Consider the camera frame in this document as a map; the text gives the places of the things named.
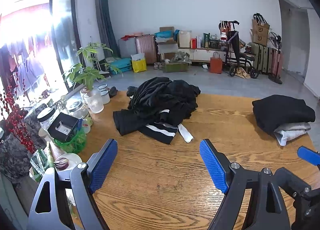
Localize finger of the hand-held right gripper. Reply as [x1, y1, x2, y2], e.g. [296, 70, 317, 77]
[275, 167, 313, 198]
[297, 146, 320, 167]

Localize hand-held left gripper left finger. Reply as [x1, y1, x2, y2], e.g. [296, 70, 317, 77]
[26, 139, 118, 230]

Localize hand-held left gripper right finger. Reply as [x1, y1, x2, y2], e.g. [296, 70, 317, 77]
[199, 139, 292, 230]

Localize black t-shirt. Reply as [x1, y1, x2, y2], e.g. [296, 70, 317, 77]
[160, 80, 201, 125]

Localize folded grey garment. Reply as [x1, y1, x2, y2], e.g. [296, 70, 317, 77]
[274, 122, 312, 146]

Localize white plate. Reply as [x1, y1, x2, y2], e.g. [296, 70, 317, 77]
[51, 152, 83, 170]

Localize red onion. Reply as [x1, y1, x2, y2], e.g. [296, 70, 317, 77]
[54, 157, 69, 170]

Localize black white-striped garment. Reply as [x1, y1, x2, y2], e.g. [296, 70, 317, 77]
[113, 109, 194, 145]

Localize folded black sweater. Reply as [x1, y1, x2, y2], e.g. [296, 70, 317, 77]
[252, 95, 316, 135]

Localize black box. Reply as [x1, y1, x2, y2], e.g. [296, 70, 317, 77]
[47, 113, 83, 143]

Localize glass jar plant holder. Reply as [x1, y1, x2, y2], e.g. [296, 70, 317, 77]
[82, 88, 104, 114]

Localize glass jar metal lid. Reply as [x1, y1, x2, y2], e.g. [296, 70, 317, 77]
[65, 100, 90, 120]

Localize glass jar black lid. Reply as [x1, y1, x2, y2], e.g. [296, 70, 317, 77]
[37, 106, 57, 130]

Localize crumpled black garment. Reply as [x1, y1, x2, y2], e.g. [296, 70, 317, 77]
[127, 77, 175, 111]

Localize green potted plant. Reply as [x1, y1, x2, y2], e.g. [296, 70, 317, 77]
[63, 43, 123, 96]

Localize pink suitcase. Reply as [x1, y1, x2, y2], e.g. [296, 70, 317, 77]
[271, 50, 284, 76]
[135, 35, 158, 65]

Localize white mop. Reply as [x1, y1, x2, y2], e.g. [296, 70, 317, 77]
[93, 50, 110, 74]

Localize red berry branches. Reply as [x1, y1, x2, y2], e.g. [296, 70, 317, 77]
[0, 71, 38, 154]

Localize orange paper bag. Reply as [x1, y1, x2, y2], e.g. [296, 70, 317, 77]
[209, 51, 223, 74]

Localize turquoise bag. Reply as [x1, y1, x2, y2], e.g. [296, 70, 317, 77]
[109, 58, 132, 73]

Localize yellow bag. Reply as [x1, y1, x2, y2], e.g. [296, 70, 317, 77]
[131, 53, 147, 73]

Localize olive green suitcase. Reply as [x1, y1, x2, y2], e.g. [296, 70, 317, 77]
[251, 43, 263, 74]
[262, 45, 273, 74]

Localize green cardboard box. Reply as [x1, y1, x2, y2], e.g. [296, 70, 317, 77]
[164, 62, 189, 73]

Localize white low cabinet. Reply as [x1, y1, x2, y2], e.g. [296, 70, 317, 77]
[178, 47, 253, 65]

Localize grey storage box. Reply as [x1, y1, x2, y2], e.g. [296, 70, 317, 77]
[117, 37, 137, 59]

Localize black standing fan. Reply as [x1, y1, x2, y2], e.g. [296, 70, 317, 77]
[268, 31, 283, 85]

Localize open cardboard box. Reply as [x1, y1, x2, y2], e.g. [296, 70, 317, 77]
[157, 41, 179, 62]

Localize black wheeled cart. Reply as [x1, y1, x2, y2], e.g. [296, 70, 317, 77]
[219, 20, 260, 79]

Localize white container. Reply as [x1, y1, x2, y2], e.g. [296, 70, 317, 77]
[179, 31, 192, 48]

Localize dark curtain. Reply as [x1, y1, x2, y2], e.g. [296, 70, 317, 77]
[94, 0, 121, 58]

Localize sliding glass door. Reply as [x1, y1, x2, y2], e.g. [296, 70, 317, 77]
[0, 0, 83, 111]

